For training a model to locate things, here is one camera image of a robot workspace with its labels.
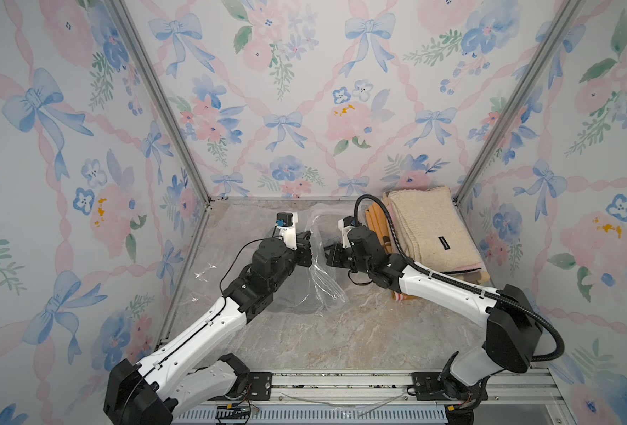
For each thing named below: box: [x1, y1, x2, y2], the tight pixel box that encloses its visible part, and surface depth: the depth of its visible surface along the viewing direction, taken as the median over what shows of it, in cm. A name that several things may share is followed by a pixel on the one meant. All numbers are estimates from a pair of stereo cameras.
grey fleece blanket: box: [272, 227, 341, 315], surface depth 75 cm
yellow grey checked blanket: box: [452, 270, 491, 286], surface depth 87 cm
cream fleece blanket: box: [387, 185, 483, 273], surface depth 88 cm
